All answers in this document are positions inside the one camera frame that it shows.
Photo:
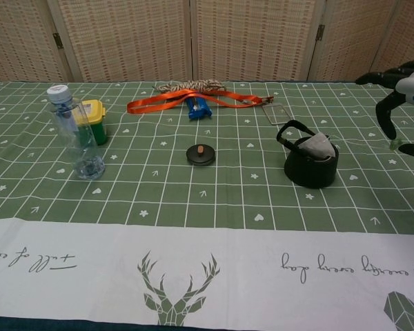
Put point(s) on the black cast-iron teapot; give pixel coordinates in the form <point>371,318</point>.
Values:
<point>307,176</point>

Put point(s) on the black teapot lid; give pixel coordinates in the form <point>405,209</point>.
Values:
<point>200,157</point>

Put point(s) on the brass screen hinge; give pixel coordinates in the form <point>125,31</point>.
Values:
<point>58,40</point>
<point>320,32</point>

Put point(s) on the clear badge holder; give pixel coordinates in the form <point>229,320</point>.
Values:
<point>276,113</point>

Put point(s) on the blue clip object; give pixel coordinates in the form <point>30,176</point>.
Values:
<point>198,111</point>

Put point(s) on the green grid deer tablecloth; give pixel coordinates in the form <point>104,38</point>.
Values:
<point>207,207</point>

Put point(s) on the woven folding screen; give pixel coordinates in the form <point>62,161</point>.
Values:
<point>131,38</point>

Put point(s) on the yellow-lidded green box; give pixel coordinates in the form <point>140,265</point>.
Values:
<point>97,119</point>

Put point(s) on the clear plastic water bottle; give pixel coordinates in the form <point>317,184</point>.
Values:
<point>86,151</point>

